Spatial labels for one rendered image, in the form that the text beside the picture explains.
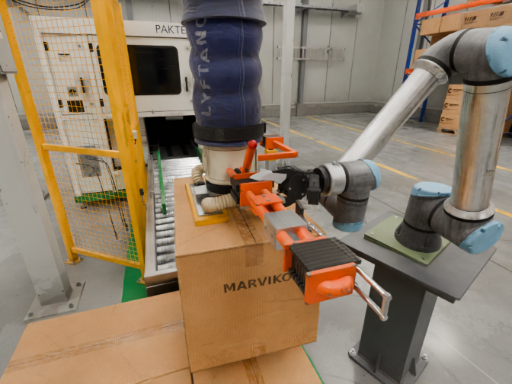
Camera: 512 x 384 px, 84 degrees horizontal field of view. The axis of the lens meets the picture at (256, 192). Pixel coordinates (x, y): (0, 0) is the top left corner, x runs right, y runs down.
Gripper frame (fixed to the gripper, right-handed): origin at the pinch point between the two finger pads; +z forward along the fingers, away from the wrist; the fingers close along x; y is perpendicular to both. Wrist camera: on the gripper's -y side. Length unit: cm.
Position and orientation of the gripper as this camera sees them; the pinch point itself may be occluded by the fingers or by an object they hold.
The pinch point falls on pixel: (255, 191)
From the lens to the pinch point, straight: 71.3
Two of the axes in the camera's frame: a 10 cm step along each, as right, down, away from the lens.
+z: -9.5, 1.2, -3.0
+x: 0.0, -9.2, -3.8
